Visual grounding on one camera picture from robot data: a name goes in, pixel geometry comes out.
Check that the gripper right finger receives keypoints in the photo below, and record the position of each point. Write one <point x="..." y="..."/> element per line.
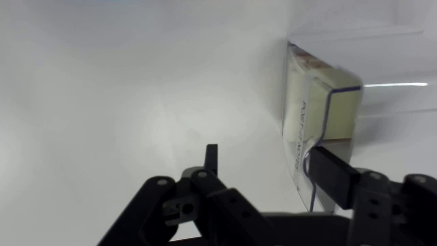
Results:
<point x="341" y="177"/>

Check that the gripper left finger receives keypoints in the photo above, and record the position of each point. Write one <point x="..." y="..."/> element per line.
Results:
<point x="211" y="198"/>

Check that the clear plastic box door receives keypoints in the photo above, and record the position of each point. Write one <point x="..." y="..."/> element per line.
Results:
<point x="304" y="136"/>

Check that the clear plastic box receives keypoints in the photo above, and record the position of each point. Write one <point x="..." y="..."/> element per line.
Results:
<point x="319" y="112"/>

